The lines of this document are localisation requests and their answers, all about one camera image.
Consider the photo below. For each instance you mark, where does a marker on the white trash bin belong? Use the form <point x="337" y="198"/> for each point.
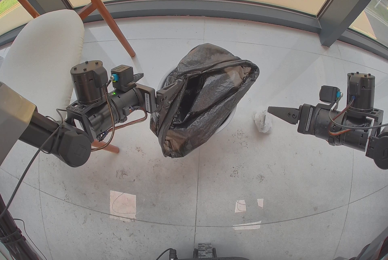
<point x="229" y="121"/>

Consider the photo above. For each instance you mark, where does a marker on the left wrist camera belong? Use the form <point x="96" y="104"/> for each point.
<point x="122" y="74"/>

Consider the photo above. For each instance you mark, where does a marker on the crumpled white paper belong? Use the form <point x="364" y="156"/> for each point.
<point x="263" y="122"/>

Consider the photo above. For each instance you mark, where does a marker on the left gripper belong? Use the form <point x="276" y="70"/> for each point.
<point x="127" y="101"/>

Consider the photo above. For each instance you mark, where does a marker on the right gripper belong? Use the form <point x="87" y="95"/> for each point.
<point x="315" y="122"/>

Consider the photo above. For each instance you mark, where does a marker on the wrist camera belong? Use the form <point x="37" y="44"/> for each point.
<point x="122" y="74"/>
<point x="329" y="93"/>

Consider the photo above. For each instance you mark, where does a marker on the black plastic bag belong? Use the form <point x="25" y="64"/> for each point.
<point x="206" y="95"/>

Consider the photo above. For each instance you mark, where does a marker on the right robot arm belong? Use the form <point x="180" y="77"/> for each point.
<point x="360" y="92"/>

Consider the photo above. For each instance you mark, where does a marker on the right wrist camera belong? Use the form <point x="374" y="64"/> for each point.
<point x="329" y="93"/>

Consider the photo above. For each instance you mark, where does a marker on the wooden chair with white cushion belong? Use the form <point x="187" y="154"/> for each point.
<point x="39" y="53"/>

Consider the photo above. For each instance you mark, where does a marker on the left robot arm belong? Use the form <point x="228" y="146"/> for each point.
<point x="18" y="122"/>

